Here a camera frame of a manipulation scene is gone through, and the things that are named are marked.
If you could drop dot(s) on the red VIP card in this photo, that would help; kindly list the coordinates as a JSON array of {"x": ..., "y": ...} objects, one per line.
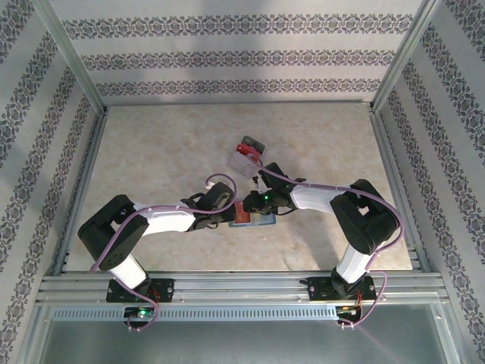
[{"x": 242, "y": 216}]

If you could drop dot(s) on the blue card holder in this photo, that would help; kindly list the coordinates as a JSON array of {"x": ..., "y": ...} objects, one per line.
[{"x": 261, "y": 221}]

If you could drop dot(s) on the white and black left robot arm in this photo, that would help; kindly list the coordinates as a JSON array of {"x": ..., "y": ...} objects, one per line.
[{"x": 166, "y": 220}]

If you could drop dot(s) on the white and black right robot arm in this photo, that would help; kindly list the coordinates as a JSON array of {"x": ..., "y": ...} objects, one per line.
[{"x": 314, "y": 197}]

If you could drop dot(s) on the pale floral card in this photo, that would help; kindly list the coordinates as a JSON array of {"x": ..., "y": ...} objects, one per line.
[{"x": 238, "y": 164}]

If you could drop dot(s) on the red cards stack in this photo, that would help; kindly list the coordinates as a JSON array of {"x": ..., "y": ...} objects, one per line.
[{"x": 248, "y": 151}]

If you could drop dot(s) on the black card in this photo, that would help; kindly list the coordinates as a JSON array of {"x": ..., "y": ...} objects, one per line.
[{"x": 254, "y": 143}]

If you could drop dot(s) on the red and white box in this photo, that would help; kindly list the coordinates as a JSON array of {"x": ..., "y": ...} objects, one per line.
[{"x": 257, "y": 164}]

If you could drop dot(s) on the controller board with green light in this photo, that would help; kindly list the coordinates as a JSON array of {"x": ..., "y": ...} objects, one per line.
[{"x": 142, "y": 313}]

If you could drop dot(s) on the grey metal sheet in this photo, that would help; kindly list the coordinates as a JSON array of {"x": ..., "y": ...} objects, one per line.
[{"x": 242, "y": 345}]

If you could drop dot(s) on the aluminium mounting rail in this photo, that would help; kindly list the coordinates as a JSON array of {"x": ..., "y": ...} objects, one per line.
[{"x": 235, "y": 288}]

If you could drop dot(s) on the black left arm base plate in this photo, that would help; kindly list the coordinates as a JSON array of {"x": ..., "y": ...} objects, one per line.
[{"x": 166, "y": 290}]

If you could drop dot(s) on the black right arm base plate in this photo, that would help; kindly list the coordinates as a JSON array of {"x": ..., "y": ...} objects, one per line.
[{"x": 318, "y": 292}]

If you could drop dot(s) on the aluminium frame crossbar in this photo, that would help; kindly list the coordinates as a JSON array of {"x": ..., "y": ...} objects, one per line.
[{"x": 238, "y": 102}]

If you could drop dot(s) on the aluminium table side rail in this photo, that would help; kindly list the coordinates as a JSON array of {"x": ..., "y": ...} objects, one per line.
[
  {"x": 398, "y": 167},
  {"x": 81, "y": 189}
]

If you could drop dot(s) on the aluminium frame post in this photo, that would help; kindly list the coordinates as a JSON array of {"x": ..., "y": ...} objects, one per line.
[
  {"x": 72, "y": 57},
  {"x": 405, "y": 57}
]

